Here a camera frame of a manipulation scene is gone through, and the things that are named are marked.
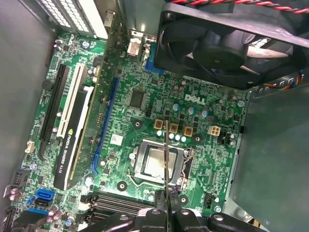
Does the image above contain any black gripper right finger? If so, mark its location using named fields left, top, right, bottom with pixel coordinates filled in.
left=169, top=190, right=267, bottom=232

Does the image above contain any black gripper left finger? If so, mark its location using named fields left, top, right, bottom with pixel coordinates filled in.
left=79, top=189, right=168, bottom=232

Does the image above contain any black RAM slot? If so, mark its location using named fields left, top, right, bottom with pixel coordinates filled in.
left=81, top=192, right=157, bottom=206

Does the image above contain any metal socket locking lever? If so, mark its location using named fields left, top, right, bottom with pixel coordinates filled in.
left=182, top=147, right=196, bottom=190

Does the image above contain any silver CPU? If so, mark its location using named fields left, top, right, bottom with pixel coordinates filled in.
left=142, top=147, right=177, bottom=178

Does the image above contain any metal CPU socket cover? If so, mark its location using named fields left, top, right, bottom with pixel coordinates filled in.
left=132, top=139, right=185, bottom=187

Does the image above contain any blue expansion slot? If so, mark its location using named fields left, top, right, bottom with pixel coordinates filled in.
left=92, top=77, right=120, bottom=174

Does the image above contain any grey power supply unit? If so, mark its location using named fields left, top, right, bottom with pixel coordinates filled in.
left=228, top=83, right=309, bottom=232

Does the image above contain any black Nvidia graphics card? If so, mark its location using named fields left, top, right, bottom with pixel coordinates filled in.
left=53, top=9, right=126, bottom=191

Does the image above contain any green motherboard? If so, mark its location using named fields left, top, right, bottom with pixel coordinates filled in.
left=4, top=31, right=249, bottom=232

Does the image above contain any white expansion slot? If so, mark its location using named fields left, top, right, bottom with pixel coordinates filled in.
left=56, top=63, right=88, bottom=139

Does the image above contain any black expansion slot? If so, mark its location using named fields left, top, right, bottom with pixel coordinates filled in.
left=38, top=64, right=70, bottom=161

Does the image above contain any black case fan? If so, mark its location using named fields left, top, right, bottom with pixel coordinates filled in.
left=154, top=2, right=309, bottom=91

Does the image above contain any black PC case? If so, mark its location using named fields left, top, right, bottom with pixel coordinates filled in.
left=0, top=0, right=309, bottom=232

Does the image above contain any multicolour wire bundle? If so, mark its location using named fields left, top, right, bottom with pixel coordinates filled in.
left=255, top=72, right=309, bottom=93

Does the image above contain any red black fan wire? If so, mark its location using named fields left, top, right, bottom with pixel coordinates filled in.
left=169, top=0, right=309, bottom=15

